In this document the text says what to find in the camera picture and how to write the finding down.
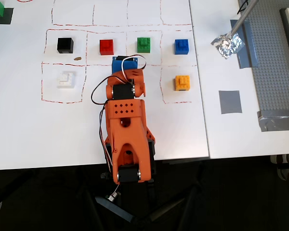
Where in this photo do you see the black arm servo cable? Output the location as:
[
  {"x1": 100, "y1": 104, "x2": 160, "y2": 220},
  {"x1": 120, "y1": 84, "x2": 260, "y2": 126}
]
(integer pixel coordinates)
[{"x1": 91, "y1": 75, "x2": 133, "y2": 108}]

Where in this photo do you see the grey tape marker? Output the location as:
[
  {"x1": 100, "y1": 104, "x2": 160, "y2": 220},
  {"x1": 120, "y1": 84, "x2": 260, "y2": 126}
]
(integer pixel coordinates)
[{"x1": 218, "y1": 90, "x2": 243, "y2": 115}]

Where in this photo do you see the blue toy brick block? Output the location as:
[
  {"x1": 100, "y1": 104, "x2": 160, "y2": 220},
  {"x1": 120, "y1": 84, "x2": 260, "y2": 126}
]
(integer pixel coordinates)
[{"x1": 174, "y1": 38, "x2": 190, "y2": 55}]

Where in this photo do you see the black table clamp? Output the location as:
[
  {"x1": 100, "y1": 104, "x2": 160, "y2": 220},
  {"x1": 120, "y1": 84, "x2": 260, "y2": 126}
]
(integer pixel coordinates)
[
  {"x1": 100, "y1": 143, "x2": 114, "y2": 180},
  {"x1": 146, "y1": 138, "x2": 158, "y2": 180}
]

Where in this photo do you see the silver duct tape strip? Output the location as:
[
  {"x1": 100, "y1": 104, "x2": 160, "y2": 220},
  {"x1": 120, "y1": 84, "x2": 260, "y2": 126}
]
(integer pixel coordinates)
[{"x1": 257, "y1": 110, "x2": 289, "y2": 132}]

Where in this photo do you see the crumpled aluminium foil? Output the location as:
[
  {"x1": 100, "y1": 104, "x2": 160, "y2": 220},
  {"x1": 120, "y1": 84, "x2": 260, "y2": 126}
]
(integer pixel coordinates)
[{"x1": 210, "y1": 32, "x2": 246, "y2": 59}]

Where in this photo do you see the black white base wire bundle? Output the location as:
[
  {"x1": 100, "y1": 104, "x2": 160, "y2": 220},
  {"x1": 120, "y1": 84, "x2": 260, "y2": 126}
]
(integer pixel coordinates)
[{"x1": 98, "y1": 105, "x2": 115, "y2": 173}]

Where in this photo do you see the yellow toy brick block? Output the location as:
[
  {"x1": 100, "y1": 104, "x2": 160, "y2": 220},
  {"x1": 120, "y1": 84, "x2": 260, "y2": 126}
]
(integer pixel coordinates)
[{"x1": 174, "y1": 75, "x2": 191, "y2": 92}]

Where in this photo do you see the blue-grey tape patch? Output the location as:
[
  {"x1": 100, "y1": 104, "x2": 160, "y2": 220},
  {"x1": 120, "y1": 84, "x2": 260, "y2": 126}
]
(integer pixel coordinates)
[{"x1": 230, "y1": 19, "x2": 260, "y2": 69}]

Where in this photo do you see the grey studded baseplate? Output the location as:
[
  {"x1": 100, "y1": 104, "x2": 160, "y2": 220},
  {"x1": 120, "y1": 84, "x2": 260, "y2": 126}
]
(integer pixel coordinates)
[{"x1": 238, "y1": 0, "x2": 289, "y2": 116}]

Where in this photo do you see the white toy brick block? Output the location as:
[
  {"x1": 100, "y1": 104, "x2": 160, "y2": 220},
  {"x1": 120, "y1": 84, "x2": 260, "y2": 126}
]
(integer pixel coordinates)
[{"x1": 57, "y1": 71, "x2": 76, "y2": 89}]

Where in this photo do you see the black floor stand leg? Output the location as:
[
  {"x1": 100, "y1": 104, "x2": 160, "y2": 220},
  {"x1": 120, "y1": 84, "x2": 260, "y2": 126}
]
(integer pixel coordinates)
[{"x1": 146, "y1": 196, "x2": 192, "y2": 222}]

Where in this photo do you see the orange and blue gripper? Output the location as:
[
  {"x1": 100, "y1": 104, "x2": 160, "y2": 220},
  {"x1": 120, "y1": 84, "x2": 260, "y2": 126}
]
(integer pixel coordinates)
[{"x1": 111, "y1": 55, "x2": 147, "y2": 98}]

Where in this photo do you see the red toy brick block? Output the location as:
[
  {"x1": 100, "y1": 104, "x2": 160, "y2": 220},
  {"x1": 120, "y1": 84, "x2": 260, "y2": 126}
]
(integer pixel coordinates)
[{"x1": 99, "y1": 39, "x2": 115, "y2": 56}]

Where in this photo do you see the grey floor stand leg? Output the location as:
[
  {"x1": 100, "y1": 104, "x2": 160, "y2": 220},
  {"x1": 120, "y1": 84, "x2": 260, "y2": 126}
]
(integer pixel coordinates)
[{"x1": 94, "y1": 195, "x2": 136, "y2": 224}]

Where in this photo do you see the white gripper servo cable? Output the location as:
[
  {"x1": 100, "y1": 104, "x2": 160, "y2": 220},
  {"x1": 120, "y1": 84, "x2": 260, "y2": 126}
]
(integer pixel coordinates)
[{"x1": 121, "y1": 55, "x2": 147, "y2": 83}]

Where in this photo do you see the metal rod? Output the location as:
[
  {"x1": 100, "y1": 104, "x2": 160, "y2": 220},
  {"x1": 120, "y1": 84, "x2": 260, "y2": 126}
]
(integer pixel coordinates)
[{"x1": 227, "y1": 0, "x2": 260, "y2": 40}]

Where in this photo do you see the dangling white cable with connector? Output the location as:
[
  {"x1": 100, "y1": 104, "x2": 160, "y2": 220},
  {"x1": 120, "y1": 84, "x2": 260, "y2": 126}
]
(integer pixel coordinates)
[{"x1": 105, "y1": 184, "x2": 123, "y2": 203}]

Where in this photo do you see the black toy brick block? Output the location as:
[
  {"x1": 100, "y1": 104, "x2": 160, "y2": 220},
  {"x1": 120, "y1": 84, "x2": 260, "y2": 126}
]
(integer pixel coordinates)
[{"x1": 56, "y1": 37, "x2": 75, "y2": 54}]

